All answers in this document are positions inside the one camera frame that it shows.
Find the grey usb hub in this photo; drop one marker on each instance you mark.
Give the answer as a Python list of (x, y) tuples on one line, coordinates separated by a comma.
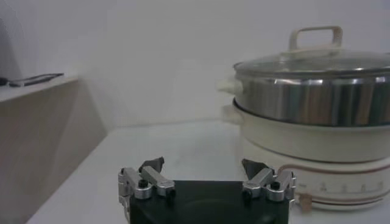
[(30, 82)]

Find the stainless steel steamer basket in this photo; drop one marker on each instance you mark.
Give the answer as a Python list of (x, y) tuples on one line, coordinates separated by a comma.
[(304, 97)]

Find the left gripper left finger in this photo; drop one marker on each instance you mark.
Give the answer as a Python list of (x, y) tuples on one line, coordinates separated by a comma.
[(158, 181)]

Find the white side desk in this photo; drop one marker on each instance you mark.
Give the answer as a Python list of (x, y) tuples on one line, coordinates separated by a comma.
[(36, 137)]

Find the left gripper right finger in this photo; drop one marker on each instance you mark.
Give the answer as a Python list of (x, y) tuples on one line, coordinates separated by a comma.
[(259, 181)]

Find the cream electric cooking pot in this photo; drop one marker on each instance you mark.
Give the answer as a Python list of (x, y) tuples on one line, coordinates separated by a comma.
[(304, 143)]

